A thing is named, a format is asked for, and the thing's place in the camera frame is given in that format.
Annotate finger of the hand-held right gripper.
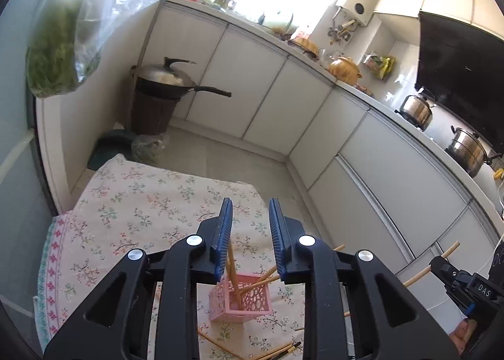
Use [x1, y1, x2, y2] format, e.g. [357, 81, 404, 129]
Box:
[428, 255, 459, 287]

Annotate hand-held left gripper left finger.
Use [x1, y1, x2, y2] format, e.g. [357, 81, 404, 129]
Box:
[43, 197, 234, 360]

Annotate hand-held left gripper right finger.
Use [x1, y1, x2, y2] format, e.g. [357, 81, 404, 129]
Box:
[268, 198, 459, 360]

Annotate pink perforated utensil holder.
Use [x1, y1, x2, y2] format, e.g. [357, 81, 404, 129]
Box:
[209, 273, 272, 322]

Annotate dark chopstick with gold band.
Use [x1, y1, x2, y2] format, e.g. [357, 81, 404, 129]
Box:
[268, 342, 304, 360]

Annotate pile of wooden chopsticks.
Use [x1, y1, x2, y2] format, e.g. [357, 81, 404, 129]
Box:
[197, 311, 351, 360]

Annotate person's right hand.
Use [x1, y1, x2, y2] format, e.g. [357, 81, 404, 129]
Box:
[451, 321, 479, 350]

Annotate floral tablecloth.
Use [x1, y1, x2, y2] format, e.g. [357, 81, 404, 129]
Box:
[33, 153, 355, 360]

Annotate clear plastic bag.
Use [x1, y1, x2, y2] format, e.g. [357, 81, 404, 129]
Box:
[131, 134, 170, 166]

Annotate large steel pot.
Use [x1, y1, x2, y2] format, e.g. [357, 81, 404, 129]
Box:
[445, 126, 495, 179]

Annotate white kitchen counter cabinets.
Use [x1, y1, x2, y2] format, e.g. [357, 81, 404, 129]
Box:
[140, 0, 504, 329]

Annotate brown wicker bin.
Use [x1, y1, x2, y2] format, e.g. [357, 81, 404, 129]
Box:
[130, 88, 180, 136]

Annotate green dustpan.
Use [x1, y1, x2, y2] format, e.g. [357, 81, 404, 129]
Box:
[87, 129, 136, 172]

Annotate black wok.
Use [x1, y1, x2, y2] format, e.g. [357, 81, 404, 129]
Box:
[134, 69, 232, 100]

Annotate small steel pot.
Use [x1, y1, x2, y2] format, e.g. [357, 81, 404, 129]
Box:
[395, 86, 437, 132]

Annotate wok lid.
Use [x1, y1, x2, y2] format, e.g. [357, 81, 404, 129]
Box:
[138, 57, 198, 87]

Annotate brown clay pot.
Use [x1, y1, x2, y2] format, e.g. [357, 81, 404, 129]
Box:
[329, 55, 363, 87]

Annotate brown woven basket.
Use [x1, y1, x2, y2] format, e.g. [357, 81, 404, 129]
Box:
[289, 36, 320, 59]

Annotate black range hood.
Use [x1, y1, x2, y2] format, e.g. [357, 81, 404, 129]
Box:
[415, 10, 504, 148]

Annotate white pot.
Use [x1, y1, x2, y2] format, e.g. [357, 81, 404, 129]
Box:
[262, 9, 294, 34]

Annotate water heater pipes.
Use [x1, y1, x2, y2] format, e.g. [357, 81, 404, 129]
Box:
[328, 15, 357, 46]

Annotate frosted glass sliding door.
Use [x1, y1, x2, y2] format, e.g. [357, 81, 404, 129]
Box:
[0, 0, 60, 345]

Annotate plastic bag of green vegetables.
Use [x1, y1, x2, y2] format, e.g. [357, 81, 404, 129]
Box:
[26, 0, 166, 99]

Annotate wall rack with packets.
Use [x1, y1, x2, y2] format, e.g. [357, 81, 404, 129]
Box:
[362, 52, 396, 79]

